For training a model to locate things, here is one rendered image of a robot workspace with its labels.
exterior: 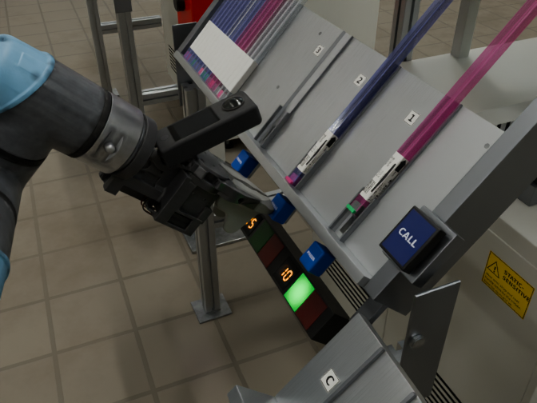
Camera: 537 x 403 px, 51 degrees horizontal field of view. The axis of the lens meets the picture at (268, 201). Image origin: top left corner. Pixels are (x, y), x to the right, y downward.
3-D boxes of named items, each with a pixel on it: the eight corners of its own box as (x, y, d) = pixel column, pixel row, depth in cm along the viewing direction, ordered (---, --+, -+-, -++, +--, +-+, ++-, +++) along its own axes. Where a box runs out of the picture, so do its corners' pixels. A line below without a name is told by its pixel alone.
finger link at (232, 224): (248, 237, 73) (194, 210, 67) (277, 202, 72) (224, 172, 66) (258, 251, 71) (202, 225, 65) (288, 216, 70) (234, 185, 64)
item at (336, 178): (389, 289, 59) (371, 280, 57) (195, 62, 108) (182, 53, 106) (520, 146, 55) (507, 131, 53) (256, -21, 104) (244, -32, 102)
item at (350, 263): (394, 304, 61) (356, 285, 56) (201, 75, 110) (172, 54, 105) (402, 296, 61) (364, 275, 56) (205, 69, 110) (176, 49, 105)
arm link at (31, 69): (-46, 82, 53) (2, 11, 51) (60, 135, 60) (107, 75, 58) (-52, 126, 48) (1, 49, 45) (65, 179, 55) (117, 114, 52)
